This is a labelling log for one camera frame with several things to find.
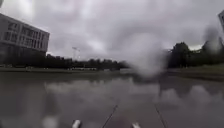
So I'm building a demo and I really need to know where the large grey windowed building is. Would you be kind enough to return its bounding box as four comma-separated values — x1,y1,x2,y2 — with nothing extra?
0,13,51,66

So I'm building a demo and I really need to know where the robot's own part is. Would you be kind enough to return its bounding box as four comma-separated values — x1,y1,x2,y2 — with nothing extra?
131,121,141,128
71,119,82,128

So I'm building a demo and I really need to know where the light pole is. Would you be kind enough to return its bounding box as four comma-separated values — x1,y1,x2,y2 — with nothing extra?
71,46,81,62

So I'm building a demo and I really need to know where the tall grey windowed building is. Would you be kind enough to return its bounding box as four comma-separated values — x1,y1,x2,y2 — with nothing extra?
217,9,224,33

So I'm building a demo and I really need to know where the grass strip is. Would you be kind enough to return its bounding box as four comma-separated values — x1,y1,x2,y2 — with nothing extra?
166,64,224,81

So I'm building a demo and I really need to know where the wet grey paved plaza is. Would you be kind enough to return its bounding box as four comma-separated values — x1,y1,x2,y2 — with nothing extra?
0,71,224,128

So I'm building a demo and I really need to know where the row of dark trees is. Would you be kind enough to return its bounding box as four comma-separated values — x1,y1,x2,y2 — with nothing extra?
0,40,224,71

